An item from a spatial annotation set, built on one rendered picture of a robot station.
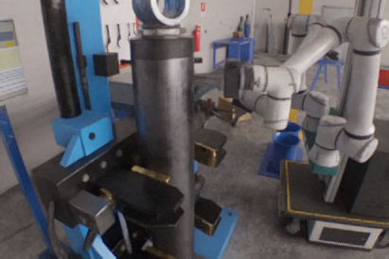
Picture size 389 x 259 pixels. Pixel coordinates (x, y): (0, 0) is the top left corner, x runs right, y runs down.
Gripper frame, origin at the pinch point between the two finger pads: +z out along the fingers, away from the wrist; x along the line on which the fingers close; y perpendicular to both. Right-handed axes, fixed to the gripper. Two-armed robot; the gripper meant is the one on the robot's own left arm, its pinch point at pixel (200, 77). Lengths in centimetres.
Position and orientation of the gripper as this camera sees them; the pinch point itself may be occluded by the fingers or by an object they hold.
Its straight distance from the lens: 82.4
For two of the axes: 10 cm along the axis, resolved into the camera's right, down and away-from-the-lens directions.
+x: 0.0, 9.2, 3.9
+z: -10.0, -0.2, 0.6
